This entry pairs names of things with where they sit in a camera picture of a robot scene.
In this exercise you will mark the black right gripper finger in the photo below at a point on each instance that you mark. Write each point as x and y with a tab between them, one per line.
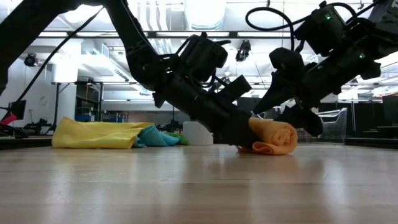
273	96
303	121

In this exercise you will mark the clear plastic basket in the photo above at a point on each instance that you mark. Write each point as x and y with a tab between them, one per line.
335	124

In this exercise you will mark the orange microfiber towel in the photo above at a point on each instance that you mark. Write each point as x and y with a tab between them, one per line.
273	137

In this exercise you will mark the green microfiber towel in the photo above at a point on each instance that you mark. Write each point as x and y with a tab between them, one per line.
180	138

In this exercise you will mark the blue microfiber towel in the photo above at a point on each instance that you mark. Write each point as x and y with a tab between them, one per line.
152	137

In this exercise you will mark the yellow microfiber towel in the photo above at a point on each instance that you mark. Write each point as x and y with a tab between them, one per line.
93	135

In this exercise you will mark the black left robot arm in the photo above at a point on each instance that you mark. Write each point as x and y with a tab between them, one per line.
133	46

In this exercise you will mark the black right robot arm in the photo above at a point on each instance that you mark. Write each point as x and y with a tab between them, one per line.
342	31

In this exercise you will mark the black desktop monitor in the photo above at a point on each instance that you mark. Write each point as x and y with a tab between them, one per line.
248	104

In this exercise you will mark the white round plant pot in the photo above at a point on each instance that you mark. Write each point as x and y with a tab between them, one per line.
196	133

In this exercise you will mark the black ceiling spotlight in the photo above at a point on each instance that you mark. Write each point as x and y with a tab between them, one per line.
30	59
243	49

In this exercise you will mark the large black monitor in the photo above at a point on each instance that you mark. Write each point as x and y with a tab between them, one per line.
390	109

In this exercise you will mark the black shelf rack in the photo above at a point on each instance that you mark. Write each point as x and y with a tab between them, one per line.
88	104

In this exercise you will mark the white cabinet box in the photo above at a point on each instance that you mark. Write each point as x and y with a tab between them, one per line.
63	73

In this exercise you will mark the small black monitor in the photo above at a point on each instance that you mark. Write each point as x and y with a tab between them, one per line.
18	109

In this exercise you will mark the red object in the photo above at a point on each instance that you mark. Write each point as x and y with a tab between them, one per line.
7	119

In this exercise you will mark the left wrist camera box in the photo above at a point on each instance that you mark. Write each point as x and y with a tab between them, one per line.
233	90

